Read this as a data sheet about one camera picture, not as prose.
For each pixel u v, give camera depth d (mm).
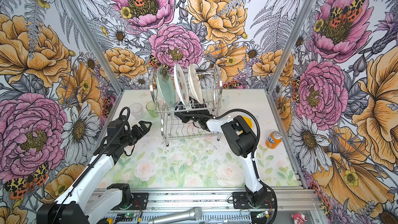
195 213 674
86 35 894
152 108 1048
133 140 730
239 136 562
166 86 832
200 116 794
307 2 782
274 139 837
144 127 745
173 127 955
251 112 548
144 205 730
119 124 640
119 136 574
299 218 665
